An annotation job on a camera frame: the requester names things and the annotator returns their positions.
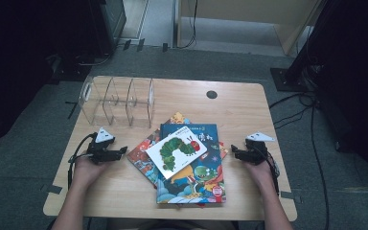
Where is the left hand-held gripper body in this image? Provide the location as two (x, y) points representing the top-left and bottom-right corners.
(86, 126), (116, 165)

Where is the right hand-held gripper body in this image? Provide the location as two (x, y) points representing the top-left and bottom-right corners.
(244, 131), (276, 166)

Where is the light blue monster picture book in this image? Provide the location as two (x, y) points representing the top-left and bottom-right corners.
(126, 111), (229, 190)

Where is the dark blue picture book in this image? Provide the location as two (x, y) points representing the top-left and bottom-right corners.
(155, 123), (227, 205)

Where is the clear acrylic book rack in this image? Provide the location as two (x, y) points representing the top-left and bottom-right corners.
(78, 76), (156, 129)

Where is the white caterpillar picture book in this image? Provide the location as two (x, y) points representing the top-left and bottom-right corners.
(145, 125), (208, 180)

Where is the red picture book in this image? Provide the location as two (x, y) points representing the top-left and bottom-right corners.
(172, 201), (206, 209)

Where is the person's right hand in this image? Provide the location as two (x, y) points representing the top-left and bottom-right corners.
(242, 159), (279, 193)

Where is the person's left hand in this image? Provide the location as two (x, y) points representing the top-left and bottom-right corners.
(71, 156), (109, 191)

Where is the dark curtain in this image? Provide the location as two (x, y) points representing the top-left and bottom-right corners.
(0, 0), (106, 151)
(310, 0), (368, 193)

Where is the black cabinet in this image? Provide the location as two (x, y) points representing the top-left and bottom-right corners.
(89, 0), (127, 58)

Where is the beige wooden furniture panel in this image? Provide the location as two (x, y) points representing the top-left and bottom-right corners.
(175, 0), (324, 56)

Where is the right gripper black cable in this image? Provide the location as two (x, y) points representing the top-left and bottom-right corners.
(258, 147), (282, 196)

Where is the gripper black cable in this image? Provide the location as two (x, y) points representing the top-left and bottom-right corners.
(67, 133), (97, 190)
(258, 147), (282, 196)

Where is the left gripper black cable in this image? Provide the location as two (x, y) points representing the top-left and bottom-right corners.
(67, 133), (97, 190)

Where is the long black floor cable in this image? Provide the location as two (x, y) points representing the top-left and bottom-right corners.
(310, 104), (331, 230)

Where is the black stand base plate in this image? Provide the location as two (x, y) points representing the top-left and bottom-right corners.
(270, 66), (309, 93)

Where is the hanging black cable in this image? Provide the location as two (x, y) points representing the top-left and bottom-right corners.
(176, 0), (199, 50)

